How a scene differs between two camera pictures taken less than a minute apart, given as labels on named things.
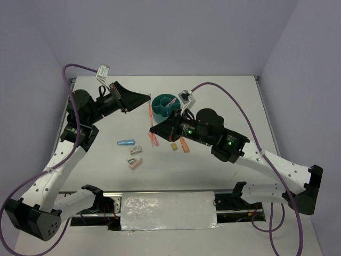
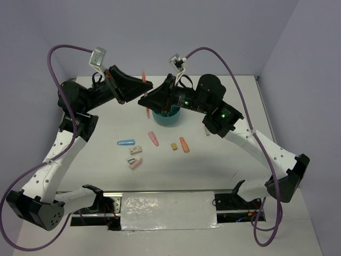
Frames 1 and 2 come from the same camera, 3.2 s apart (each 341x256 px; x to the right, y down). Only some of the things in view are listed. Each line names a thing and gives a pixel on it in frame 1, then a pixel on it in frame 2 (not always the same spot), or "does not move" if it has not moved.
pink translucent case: x=153 y=138 does not move
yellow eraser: x=173 y=146 does not move
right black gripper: x=168 y=130 to x=163 y=95
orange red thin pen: x=150 y=118 to x=145 y=94
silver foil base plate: x=168 y=210 does not move
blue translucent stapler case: x=131 y=142 does not move
